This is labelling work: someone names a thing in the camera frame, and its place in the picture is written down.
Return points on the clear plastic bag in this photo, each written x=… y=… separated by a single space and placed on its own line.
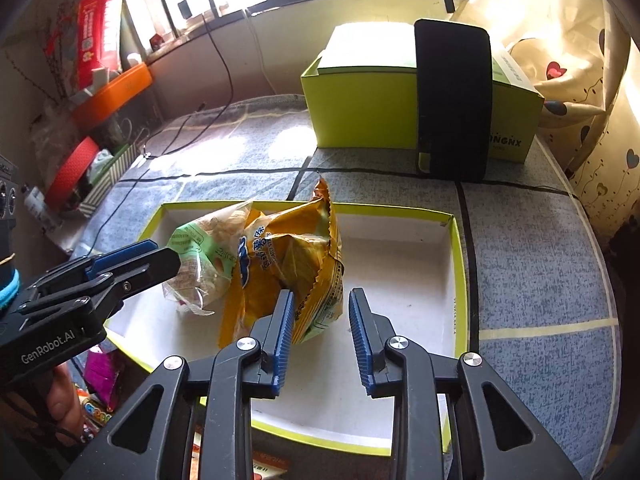
x=52 y=132

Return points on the green clear snack packet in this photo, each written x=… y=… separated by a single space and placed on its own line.
x=205 y=255

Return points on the red white package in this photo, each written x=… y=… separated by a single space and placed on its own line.
x=97 y=30

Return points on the shallow green cardboard tray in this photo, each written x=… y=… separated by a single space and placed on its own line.
x=400 y=270

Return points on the yellow candy packet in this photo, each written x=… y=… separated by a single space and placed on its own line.
x=95 y=412

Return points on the black box with knobs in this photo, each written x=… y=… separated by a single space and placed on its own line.
x=6 y=195

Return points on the magenta snack packet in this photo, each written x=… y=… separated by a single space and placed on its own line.
x=102 y=375

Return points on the yellow chip bag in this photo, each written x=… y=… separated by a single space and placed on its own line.
x=295 y=255

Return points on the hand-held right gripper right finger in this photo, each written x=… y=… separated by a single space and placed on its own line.
x=362 y=340

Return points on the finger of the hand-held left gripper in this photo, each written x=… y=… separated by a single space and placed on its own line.
x=150 y=270
x=120 y=257

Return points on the red woven basket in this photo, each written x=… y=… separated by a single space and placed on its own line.
x=72 y=167

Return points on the heart print curtain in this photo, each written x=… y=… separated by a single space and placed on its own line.
x=590 y=85

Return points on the striped storage box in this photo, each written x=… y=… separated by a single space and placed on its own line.
x=107 y=177

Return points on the green tissue pack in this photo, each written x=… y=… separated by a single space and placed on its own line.
x=102 y=161

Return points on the white cup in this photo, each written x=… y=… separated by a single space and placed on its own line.
x=133 y=59

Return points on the small red box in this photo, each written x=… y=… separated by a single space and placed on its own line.
x=157 y=41

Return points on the small white box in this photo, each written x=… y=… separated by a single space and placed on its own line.
x=101 y=76

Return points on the orange storage box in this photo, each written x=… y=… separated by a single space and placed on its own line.
x=115 y=92

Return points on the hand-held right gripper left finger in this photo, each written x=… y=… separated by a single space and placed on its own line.
x=282 y=340

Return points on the person's left hand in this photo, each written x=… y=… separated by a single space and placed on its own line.
x=62 y=400

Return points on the lime green cardboard box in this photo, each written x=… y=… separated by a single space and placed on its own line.
x=360 y=110

